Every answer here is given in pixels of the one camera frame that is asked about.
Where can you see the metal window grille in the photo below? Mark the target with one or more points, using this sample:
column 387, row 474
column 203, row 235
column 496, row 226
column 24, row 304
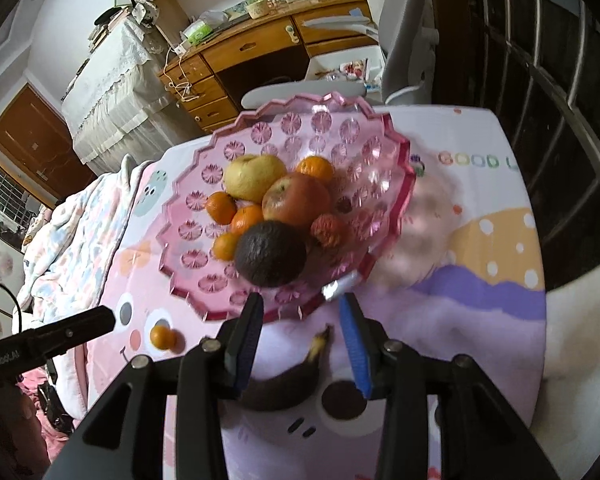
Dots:
column 530, row 110

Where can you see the cartoon printed tablecloth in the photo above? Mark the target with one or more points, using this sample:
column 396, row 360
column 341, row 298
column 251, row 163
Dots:
column 480, row 270

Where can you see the yellow pear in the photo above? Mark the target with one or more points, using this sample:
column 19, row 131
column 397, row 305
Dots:
column 250, row 175

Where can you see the red lychee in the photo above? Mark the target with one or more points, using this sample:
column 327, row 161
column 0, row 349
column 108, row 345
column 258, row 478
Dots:
column 330, row 230

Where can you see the lace covered piano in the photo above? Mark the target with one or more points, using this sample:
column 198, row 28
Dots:
column 120, row 90

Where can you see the green tissue pack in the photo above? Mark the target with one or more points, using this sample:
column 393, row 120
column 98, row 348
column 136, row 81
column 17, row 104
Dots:
column 198, row 32

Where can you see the pink glass fruit bowl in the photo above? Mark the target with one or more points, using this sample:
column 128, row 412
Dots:
column 360, row 160

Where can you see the dark avocado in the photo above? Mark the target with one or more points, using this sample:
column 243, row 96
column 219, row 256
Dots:
column 270, row 255

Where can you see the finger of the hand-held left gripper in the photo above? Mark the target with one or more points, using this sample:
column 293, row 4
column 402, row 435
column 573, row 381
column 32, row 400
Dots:
column 80, row 327

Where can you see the wooden desk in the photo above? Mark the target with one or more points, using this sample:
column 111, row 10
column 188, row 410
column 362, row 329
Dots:
column 250, row 50

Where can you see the dark overripe banana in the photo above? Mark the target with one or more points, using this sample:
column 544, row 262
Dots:
column 285, row 385

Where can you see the black round item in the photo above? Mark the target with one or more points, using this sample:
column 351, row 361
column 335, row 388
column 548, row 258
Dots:
column 109, row 16

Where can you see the white floral curtain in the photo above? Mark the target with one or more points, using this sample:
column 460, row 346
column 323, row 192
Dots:
column 580, row 360

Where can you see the red apple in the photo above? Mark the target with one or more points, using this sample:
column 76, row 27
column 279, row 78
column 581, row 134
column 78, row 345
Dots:
column 295, row 200

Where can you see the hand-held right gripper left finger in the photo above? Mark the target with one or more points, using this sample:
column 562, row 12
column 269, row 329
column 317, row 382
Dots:
column 245, row 345

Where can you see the tangerine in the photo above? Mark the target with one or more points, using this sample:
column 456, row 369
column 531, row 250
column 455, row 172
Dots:
column 316, row 167
column 221, row 207
column 247, row 217
column 224, row 246
column 162, row 337

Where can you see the white plastic box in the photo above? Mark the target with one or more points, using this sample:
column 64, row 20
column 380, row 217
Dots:
column 345, row 72

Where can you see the grey office chair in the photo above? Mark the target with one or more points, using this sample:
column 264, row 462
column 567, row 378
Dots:
column 405, row 25

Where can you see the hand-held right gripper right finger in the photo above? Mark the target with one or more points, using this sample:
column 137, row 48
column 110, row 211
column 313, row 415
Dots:
column 355, row 350

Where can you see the cream mug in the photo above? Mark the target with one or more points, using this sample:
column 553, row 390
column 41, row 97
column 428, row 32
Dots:
column 258, row 8

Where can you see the floral quilted blanket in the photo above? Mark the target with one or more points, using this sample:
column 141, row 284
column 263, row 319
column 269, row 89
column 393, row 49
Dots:
column 80, row 240

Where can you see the brown wooden door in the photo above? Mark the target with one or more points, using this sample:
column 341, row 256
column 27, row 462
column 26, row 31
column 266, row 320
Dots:
column 30, row 140

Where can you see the floral cloth bag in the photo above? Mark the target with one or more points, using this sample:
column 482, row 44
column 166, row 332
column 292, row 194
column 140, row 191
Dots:
column 145, row 14

